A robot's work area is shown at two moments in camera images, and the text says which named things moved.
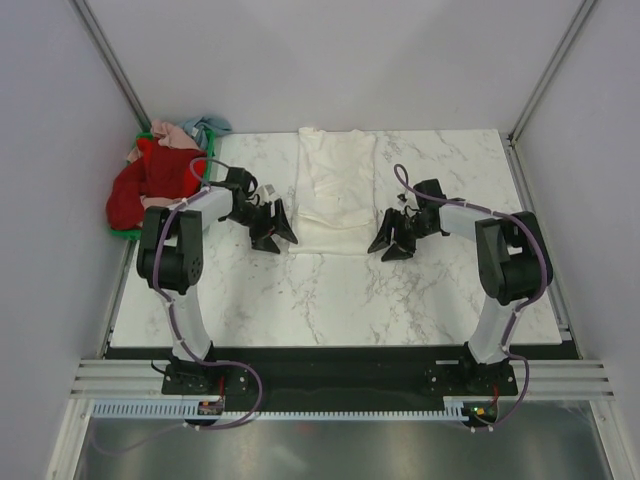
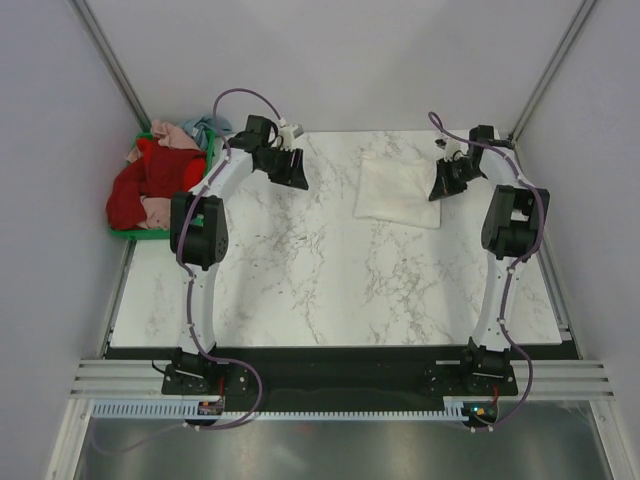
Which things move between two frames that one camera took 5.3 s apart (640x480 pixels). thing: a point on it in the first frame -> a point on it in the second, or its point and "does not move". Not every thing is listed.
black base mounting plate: (338, 377) does not move
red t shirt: (155, 172) does not move
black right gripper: (392, 218) -> (443, 187)
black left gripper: (258, 242) -> (300, 178)
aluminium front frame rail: (550, 379) does not move
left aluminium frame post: (84, 12) does not move
